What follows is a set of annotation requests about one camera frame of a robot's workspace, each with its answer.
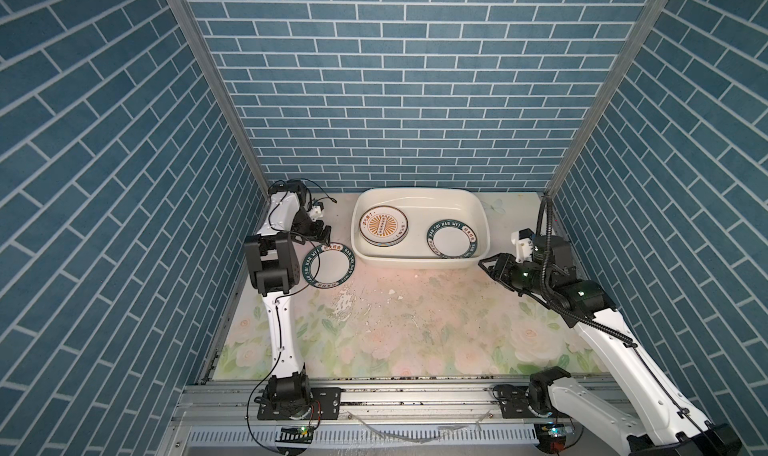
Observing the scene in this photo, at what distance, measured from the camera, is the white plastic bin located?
1011mm

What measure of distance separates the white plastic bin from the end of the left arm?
11 centimetres

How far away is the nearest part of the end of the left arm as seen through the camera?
90cm
